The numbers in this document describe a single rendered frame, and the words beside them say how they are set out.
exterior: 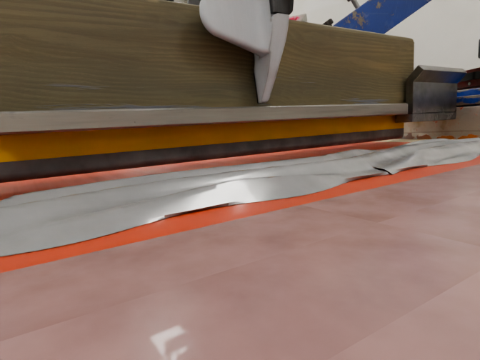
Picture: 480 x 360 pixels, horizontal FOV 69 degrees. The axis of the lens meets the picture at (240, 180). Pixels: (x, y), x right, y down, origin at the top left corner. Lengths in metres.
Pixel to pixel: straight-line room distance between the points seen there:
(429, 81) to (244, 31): 0.22
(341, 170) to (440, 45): 2.30
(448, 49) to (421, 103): 2.05
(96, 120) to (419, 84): 0.30
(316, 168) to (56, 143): 0.14
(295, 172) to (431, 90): 0.26
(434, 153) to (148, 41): 0.18
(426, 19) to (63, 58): 2.41
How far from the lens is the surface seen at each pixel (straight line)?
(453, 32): 2.44
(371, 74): 0.35
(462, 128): 0.45
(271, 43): 0.24
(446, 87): 0.43
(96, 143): 0.22
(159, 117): 0.20
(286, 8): 0.24
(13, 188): 0.23
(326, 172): 0.17
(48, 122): 0.19
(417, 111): 0.38
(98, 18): 0.22
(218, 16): 0.23
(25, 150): 0.22
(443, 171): 0.20
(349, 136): 0.34
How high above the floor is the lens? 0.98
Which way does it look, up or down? 9 degrees down
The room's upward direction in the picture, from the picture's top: 3 degrees counter-clockwise
